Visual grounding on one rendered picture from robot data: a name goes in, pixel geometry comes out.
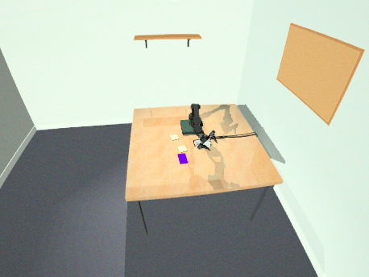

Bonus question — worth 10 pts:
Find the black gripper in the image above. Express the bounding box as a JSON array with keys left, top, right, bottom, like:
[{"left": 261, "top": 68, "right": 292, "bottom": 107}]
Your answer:
[{"left": 197, "top": 130, "right": 218, "bottom": 151}]

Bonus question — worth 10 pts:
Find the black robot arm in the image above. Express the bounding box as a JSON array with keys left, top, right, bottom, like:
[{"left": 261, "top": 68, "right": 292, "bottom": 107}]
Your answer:
[{"left": 189, "top": 103, "right": 208, "bottom": 143}]

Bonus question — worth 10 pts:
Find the purple rectangular block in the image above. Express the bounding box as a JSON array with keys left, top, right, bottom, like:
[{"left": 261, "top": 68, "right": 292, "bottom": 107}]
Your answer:
[{"left": 177, "top": 153, "right": 188, "bottom": 164}]

